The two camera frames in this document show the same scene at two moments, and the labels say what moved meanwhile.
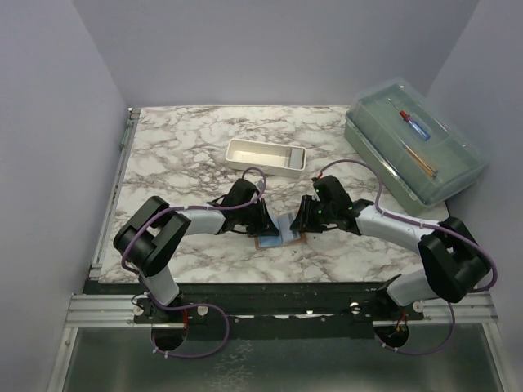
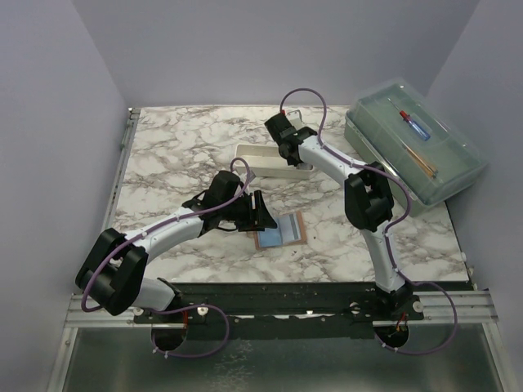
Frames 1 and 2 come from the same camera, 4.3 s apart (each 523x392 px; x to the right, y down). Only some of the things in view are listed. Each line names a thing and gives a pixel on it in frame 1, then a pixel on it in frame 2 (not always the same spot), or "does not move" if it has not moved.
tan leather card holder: x=285 y=237 does not move
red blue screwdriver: x=409 y=120 does not move
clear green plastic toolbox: x=420 y=150 does not move
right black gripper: x=303 y=220 → x=293 y=162
